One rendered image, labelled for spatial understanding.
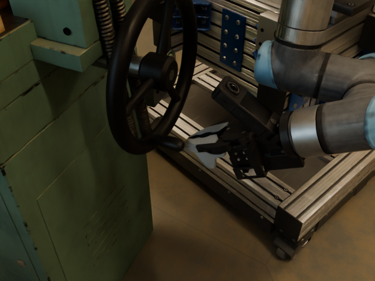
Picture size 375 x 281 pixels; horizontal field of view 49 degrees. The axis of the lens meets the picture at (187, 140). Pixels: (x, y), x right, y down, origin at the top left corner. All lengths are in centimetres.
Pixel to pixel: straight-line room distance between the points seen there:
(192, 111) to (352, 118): 108
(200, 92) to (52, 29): 110
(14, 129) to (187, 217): 90
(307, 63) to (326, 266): 91
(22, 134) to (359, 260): 114
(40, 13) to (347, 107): 46
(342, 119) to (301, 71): 12
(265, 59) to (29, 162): 44
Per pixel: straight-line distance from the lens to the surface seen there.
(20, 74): 70
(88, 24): 65
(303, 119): 61
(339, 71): 67
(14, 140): 73
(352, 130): 58
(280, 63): 67
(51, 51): 68
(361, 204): 166
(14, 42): 68
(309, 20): 65
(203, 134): 72
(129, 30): 58
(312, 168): 143
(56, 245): 94
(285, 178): 137
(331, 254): 148
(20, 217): 82
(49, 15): 67
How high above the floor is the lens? 118
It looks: 41 degrees down
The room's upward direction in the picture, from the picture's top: straight up
